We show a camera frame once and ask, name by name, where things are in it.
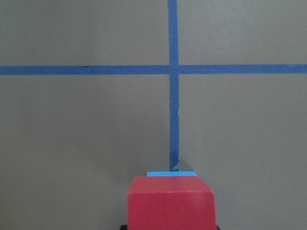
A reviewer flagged blue cube block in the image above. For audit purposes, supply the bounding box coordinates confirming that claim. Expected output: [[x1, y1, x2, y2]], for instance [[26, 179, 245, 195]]
[[146, 171, 198, 177]]

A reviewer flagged red cube block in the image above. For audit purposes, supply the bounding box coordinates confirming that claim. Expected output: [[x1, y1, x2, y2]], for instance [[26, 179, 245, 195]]
[[127, 176, 217, 230]]

